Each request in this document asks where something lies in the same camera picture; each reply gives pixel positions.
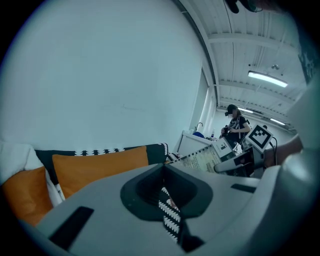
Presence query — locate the orange sofa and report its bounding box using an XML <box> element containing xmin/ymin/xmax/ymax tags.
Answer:
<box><xmin>0</xmin><ymin>142</ymin><xmax>183</xmax><ymax>228</ymax></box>

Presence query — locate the white blanket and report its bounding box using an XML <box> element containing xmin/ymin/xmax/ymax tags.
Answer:
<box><xmin>0</xmin><ymin>142</ymin><xmax>66</xmax><ymax>208</ymax></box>

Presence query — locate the large orange cushion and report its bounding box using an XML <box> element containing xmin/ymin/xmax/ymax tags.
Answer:
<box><xmin>51</xmin><ymin>145</ymin><xmax>150</xmax><ymax>200</ymax></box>

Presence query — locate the green white booklet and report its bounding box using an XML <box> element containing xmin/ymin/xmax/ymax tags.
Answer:
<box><xmin>171</xmin><ymin>136</ymin><xmax>237</xmax><ymax>174</ymax></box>

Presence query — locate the person's right forearm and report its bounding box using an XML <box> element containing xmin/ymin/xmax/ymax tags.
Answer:
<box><xmin>264</xmin><ymin>134</ymin><xmax>305</xmax><ymax>169</ymax></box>

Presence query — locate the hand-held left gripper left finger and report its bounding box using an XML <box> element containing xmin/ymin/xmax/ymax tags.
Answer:
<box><xmin>34</xmin><ymin>163</ymin><xmax>181</xmax><ymax>256</ymax></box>

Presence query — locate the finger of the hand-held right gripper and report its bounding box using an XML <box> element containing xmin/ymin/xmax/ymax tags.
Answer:
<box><xmin>214</xmin><ymin>159</ymin><xmax>252</xmax><ymax>174</ymax></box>

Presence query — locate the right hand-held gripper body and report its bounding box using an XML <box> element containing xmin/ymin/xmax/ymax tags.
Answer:
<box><xmin>233</xmin><ymin>124</ymin><xmax>274</xmax><ymax>178</ymax></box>

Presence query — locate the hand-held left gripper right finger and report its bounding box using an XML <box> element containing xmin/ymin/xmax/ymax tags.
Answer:
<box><xmin>163</xmin><ymin>163</ymin><xmax>261</xmax><ymax>256</ymax></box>

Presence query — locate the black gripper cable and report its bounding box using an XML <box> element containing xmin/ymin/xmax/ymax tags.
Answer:
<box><xmin>270</xmin><ymin>136</ymin><xmax>279</xmax><ymax>166</ymax></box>

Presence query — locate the person's black star-print shirt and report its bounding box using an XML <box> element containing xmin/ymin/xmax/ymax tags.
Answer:
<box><xmin>297</xmin><ymin>24</ymin><xmax>320</xmax><ymax>84</ymax></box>

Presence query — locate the black white striped throw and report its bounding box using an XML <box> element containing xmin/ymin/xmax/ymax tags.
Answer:
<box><xmin>34</xmin><ymin>142</ymin><xmax>183</xmax><ymax>245</ymax></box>

